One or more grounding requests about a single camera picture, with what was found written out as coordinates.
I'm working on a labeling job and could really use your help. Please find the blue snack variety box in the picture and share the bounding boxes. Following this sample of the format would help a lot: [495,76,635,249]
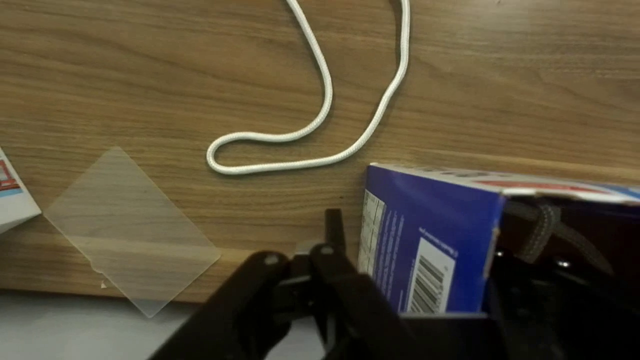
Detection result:
[355,159,640,315]

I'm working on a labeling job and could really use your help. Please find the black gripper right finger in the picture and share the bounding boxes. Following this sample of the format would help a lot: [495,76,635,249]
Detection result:
[485,257,640,360]

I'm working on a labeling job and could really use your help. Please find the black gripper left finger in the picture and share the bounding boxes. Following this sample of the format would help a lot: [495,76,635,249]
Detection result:
[147,207,416,360]

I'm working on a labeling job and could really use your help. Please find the thin long white rope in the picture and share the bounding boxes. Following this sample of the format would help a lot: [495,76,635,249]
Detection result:
[203,0,411,177]

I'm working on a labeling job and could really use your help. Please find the clear plastic sheet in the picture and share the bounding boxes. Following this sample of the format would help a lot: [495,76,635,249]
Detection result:
[42,143,224,320]

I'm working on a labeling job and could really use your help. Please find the white product box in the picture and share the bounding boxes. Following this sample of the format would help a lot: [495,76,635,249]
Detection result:
[0,146,43,236]

